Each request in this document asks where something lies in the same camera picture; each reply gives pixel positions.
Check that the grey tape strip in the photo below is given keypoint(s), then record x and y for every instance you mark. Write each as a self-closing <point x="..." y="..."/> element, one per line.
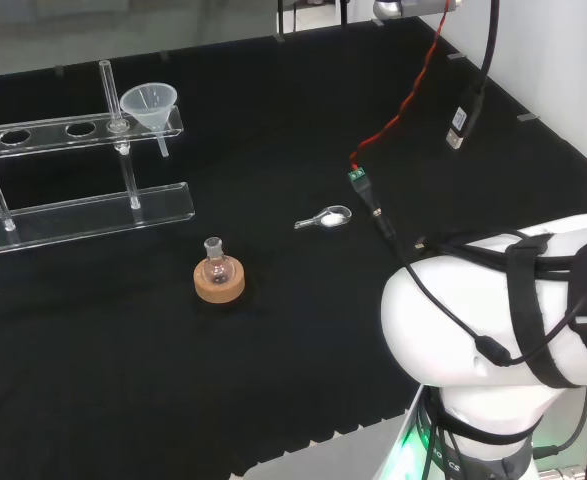
<point x="456" y="56"/>
<point x="279" y="38"/>
<point x="527" y="118"/>
<point x="59" y="70"/>

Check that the small round-bottom glass flask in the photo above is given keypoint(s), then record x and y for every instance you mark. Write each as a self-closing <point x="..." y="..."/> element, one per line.
<point x="218" y="270"/>

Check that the black bench cloth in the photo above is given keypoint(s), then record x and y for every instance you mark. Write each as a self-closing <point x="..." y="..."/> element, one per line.
<point x="298" y="350"/>

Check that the silver metal fitting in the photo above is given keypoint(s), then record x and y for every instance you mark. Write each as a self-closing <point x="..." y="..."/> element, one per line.
<point x="388" y="7"/>

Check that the translucent plastic funnel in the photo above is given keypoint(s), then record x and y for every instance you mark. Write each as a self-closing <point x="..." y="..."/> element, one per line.
<point x="148" y="102"/>

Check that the black stand leg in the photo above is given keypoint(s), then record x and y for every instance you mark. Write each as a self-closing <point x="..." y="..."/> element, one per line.
<point x="344" y="12"/>
<point x="280" y="20"/>

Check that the clear acrylic funnel stand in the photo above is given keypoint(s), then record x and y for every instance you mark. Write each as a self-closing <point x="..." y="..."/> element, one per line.
<point x="73" y="215"/>

